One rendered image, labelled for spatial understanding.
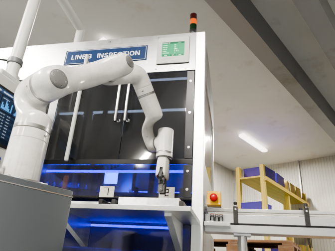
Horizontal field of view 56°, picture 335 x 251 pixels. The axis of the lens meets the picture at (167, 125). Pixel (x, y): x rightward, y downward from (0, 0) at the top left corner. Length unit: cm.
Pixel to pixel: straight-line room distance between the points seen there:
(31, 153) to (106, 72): 49
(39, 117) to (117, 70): 43
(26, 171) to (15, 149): 8
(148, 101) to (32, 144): 67
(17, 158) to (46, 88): 25
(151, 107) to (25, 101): 61
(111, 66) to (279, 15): 310
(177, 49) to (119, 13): 214
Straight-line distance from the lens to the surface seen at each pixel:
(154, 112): 156
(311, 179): 901
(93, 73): 133
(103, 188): 183
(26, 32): 221
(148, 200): 134
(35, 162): 109
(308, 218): 181
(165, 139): 158
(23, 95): 123
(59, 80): 114
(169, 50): 213
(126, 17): 421
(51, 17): 451
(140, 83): 156
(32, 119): 112
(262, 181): 620
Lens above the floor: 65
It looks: 24 degrees up
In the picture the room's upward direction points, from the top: 4 degrees clockwise
